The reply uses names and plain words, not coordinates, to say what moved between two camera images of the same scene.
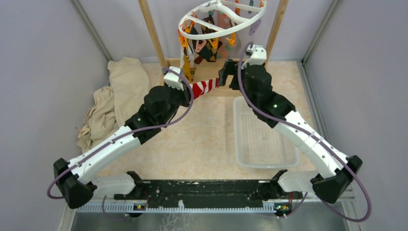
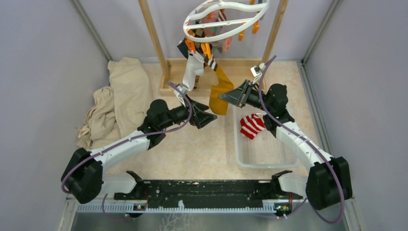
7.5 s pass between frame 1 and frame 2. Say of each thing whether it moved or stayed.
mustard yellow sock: moved
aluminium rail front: stayed
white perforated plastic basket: stayed
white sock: moved
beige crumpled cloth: stayed
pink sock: moved
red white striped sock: moved
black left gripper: moved
